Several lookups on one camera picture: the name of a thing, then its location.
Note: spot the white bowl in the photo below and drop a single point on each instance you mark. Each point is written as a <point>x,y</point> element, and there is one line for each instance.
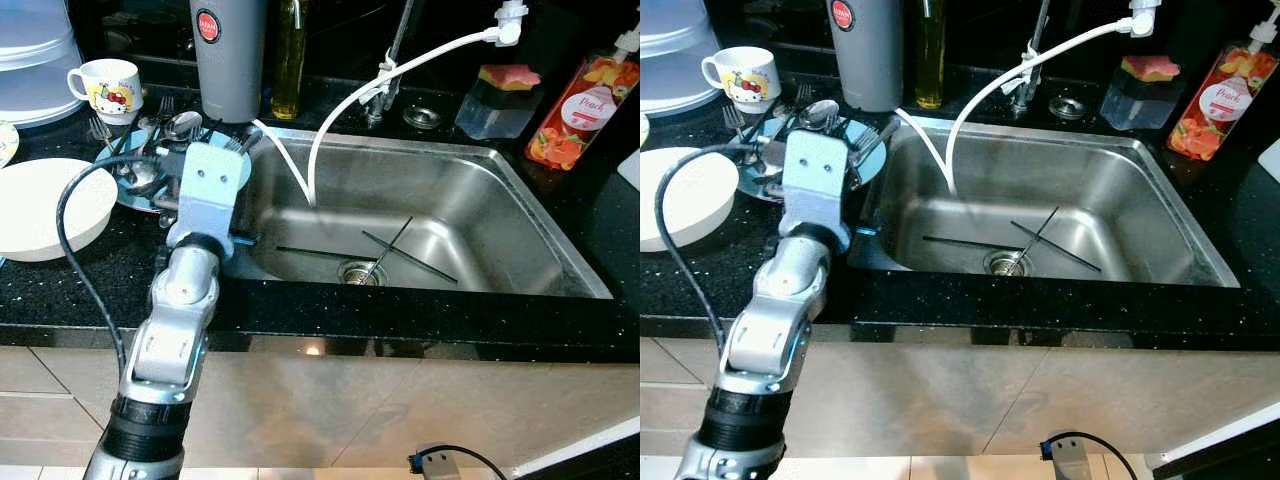
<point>700,200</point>
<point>35,210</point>

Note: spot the silver fork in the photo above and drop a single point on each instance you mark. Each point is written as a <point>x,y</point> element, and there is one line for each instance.
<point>735,120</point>
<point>100,130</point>
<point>165,105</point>
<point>240,143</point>
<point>868,140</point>
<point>801,94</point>

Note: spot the black chopstick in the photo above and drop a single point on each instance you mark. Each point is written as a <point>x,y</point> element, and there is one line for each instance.
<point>955,240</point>
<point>410,257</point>
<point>405,228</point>
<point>1052,218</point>
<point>310,250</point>
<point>1075,257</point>

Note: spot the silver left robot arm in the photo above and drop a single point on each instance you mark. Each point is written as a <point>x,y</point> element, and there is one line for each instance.
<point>780,320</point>
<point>180,320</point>

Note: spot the stainless steel kitchen sink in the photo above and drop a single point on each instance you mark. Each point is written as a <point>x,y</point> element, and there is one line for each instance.
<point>1120,185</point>
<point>470,190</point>

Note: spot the chrome kitchen faucet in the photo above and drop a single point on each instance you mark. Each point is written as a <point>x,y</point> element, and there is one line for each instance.
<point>1033,40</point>
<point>392,50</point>

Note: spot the light blue plate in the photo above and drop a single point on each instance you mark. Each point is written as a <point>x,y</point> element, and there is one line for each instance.
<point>750,170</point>
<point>106,178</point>

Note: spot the peach hand soap bottle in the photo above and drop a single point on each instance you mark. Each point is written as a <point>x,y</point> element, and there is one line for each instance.
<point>1222,105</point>
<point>580,115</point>

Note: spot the translucent white plastic food cover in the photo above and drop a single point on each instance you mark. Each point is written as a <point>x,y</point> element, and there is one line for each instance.
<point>40,70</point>
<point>680,60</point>

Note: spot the white cartoon print mug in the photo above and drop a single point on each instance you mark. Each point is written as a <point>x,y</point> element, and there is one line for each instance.
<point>105,90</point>
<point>742,80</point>

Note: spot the clear plastic sponge holder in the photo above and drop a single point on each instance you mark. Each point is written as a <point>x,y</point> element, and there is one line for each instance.
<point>495,115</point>
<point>1138,105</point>

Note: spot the pink and yellow sponge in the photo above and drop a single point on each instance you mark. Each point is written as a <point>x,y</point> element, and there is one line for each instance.
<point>1150,68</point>
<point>510,76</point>

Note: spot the round metal sink hole cap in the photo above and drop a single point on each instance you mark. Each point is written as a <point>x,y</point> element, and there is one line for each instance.
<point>422,117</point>
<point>1068,108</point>

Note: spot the grey cylindrical canister red badge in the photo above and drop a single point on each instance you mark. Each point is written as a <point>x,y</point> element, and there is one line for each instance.
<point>865,60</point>
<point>228,70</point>

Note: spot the metal sink drain strainer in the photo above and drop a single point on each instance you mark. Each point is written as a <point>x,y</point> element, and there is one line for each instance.
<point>352,273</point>
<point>998,265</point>

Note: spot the white tie strip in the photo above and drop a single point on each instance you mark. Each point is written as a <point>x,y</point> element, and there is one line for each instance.
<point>385,80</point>
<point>1025,72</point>

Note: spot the olive oil glass bottle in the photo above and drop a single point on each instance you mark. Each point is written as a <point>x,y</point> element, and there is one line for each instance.
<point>930,60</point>
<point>290,70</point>

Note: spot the floral print plate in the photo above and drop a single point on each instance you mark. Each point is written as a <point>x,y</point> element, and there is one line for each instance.
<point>7,145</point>

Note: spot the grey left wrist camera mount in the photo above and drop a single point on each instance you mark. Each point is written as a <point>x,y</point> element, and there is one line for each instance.
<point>210,190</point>
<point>815,180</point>

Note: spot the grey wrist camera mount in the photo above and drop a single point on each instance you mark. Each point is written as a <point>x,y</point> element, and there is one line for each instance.
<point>815,180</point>
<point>1070,462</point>
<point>210,190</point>
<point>440,468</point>

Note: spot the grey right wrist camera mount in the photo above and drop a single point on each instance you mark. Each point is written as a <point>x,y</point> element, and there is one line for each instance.
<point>1070,462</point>
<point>440,468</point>

